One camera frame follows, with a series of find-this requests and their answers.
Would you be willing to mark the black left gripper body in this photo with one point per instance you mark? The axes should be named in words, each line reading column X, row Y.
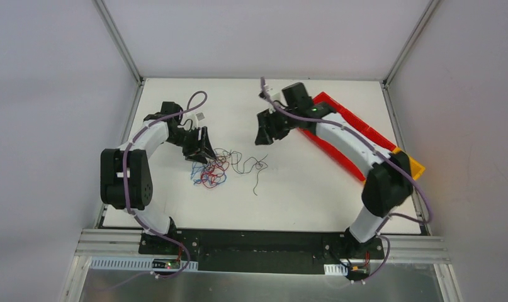
column 194, row 141

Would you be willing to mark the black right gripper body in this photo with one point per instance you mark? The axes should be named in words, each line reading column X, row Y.
column 269, row 124

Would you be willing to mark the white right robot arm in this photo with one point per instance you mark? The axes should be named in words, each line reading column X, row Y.
column 388, row 179

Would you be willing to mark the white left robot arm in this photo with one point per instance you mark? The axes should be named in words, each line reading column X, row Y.
column 125, row 177

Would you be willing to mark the red plastic bin row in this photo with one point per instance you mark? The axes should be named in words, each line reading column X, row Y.
column 359, row 125

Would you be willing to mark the left controller circuit board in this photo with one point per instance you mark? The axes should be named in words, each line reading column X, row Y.
column 166, row 264

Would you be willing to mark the controller circuit board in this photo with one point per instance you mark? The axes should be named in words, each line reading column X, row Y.
column 166, row 264
column 359, row 271

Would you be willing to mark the yellow plastic bin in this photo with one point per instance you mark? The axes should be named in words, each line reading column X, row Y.
column 416, row 168

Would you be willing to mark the right controller circuit board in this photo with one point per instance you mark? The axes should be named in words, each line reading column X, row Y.
column 359, row 271

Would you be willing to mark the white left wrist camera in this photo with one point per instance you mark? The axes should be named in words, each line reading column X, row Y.
column 193, row 119

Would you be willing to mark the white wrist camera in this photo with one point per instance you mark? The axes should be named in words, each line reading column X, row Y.
column 272, row 97
column 193, row 119

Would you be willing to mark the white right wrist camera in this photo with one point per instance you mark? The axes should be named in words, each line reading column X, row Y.
column 272, row 97

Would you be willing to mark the aluminium frame rail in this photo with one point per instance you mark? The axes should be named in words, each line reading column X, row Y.
column 397, row 248

